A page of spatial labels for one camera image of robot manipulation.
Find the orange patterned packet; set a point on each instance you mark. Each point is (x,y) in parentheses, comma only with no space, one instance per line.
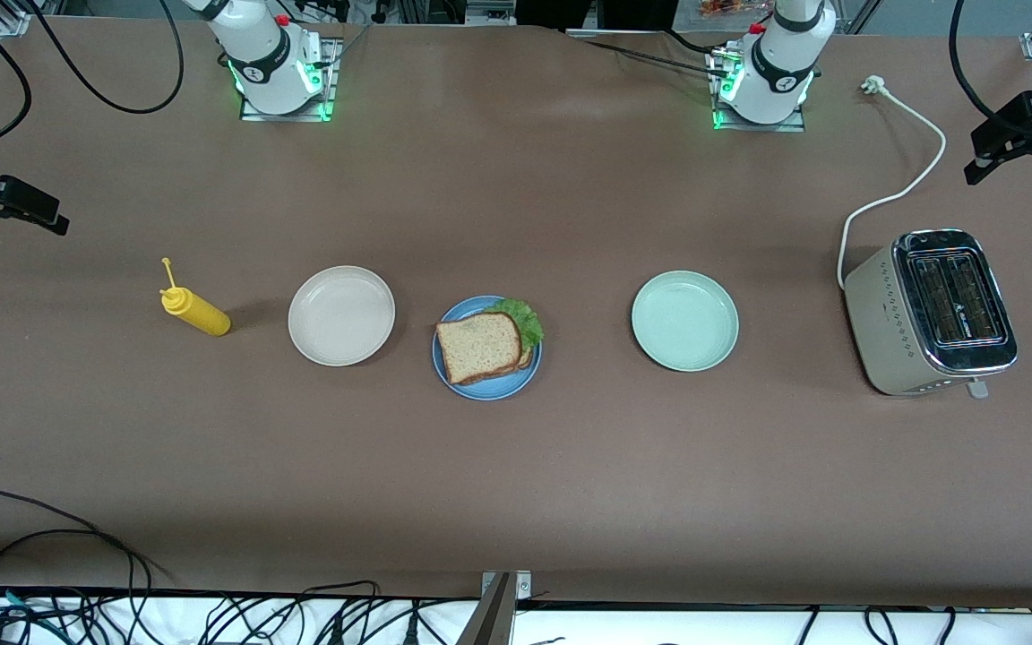
(731,7)

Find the green lettuce leaf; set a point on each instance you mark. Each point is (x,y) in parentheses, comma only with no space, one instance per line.
(525,321)

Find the metal table edge bracket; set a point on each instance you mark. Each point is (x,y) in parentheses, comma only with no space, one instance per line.
(503,609)

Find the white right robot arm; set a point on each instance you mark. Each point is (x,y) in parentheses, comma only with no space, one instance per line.
(261,54)

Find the brown bread slice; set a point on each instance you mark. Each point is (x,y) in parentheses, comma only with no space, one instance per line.
(478,345)
(525,361)

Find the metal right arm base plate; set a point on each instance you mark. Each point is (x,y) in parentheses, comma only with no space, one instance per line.
(288,115)

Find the blue round plate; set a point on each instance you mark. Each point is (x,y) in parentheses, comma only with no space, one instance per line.
(498,390)

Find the pale green round plate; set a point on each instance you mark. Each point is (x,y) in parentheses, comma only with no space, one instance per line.
(684,321)

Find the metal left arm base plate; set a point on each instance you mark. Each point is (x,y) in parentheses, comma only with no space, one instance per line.
(758,127)

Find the grey metal box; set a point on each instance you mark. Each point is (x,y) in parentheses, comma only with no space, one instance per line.
(489,11)

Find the yellow mustard squeeze bottle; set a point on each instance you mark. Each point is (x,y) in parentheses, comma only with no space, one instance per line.
(198,313)

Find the silver beige toaster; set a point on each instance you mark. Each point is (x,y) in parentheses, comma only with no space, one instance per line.
(883,322)

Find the beige round plate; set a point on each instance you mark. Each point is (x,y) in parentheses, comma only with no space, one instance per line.
(341,315)

